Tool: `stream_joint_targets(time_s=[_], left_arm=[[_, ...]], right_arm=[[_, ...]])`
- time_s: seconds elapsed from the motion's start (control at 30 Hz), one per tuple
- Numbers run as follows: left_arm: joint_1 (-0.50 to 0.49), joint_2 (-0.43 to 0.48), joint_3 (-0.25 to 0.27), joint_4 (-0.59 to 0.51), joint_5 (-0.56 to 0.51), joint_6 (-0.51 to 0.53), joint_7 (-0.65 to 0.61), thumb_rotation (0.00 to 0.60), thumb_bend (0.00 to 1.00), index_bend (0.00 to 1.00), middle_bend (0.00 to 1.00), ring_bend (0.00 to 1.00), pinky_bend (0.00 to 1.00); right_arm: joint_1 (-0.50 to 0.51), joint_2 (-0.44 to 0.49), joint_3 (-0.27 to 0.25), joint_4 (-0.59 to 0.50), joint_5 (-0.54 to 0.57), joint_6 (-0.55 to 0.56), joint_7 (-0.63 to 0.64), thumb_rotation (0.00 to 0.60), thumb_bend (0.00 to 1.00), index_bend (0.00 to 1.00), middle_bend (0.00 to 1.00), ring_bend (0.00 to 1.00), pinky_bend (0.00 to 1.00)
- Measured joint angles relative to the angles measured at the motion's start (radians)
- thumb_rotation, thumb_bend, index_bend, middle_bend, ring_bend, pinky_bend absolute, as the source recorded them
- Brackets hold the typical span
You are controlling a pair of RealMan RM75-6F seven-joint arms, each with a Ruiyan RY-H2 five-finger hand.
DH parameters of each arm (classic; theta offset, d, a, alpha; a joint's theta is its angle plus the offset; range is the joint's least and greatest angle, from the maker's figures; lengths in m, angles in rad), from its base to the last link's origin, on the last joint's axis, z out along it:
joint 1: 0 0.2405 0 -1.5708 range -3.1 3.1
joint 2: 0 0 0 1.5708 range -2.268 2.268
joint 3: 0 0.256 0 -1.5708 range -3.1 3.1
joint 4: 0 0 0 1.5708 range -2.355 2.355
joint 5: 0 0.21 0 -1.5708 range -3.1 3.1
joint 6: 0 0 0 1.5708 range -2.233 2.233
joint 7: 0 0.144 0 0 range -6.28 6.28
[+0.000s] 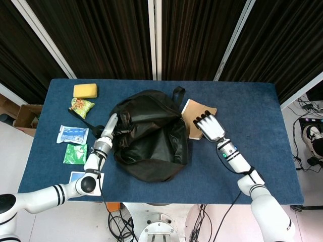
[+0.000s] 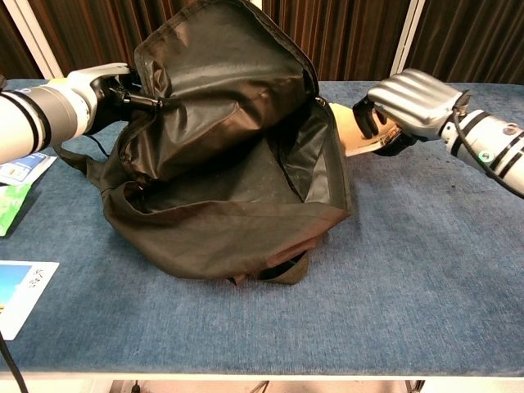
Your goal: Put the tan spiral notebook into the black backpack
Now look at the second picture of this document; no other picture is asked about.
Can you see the white postcard with photo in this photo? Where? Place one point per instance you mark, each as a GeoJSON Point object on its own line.
{"type": "Point", "coordinates": [24, 299]}

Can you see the tan spiral notebook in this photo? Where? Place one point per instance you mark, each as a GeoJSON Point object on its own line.
{"type": "Point", "coordinates": [348, 131]}

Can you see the brown pleated curtain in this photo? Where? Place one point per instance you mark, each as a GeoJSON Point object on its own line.
{"type": "Point", "coordinates": [360, 32]}

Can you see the black fabric backpack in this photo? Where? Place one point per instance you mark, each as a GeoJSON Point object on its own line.
{"type": "Point", "coordinates": [204, 123]}

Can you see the blue table cloth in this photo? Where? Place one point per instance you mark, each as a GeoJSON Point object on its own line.
{"type": "Point", "coordinates": [389, 266]}

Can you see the blue and white packet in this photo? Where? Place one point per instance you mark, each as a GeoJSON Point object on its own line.
{"type": "Point", "coordinates": [24, 170]}

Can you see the green packet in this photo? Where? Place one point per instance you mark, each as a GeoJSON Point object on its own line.
{"type": "Point", "coordinates": [12, 209]}

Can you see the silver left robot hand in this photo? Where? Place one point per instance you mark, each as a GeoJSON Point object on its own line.
{"type": "Point", "coordinates": [104, 78]}

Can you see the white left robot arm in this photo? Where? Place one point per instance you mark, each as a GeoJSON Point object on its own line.
{"type": "Point", "coordinates": [24, 118]}

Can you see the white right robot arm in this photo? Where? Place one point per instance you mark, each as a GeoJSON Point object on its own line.
{"type": "Point", "coordinates": [491, 139]}

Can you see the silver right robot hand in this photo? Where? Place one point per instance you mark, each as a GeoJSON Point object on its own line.
{"type": "Point", "coordinates": [413, 102]}

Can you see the white slanted frame post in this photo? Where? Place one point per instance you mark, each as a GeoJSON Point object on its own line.
{"type": "Point", "coordinates": [407, 39]}
{"type": "Point", "coordinates": [34, 39]}

